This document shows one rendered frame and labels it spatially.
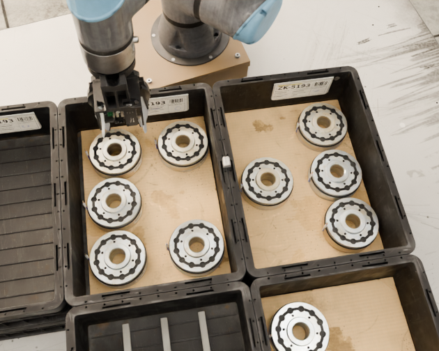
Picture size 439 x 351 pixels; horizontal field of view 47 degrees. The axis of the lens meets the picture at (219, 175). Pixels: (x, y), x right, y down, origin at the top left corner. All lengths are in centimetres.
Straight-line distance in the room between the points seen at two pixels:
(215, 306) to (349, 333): 24
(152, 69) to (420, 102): 67
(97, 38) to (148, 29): 60
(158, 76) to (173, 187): 30
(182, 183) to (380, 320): 45
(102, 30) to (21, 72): 73
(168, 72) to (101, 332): 59
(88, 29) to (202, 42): 55
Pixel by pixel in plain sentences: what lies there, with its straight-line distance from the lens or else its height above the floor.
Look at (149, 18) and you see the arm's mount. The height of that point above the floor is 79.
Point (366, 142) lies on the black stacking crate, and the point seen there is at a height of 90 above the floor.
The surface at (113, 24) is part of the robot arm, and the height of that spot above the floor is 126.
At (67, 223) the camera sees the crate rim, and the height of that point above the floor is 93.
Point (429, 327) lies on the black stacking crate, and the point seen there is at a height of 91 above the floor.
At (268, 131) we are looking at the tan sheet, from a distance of 108.
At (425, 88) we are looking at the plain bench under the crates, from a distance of 141.
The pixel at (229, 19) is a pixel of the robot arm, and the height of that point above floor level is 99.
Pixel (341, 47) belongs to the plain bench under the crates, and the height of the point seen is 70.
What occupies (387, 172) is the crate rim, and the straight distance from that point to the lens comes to 97.
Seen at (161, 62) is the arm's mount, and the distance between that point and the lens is 121.
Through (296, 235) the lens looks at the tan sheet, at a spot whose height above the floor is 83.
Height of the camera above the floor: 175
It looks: 65 degrees down
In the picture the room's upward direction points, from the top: 5 degrees clockwise
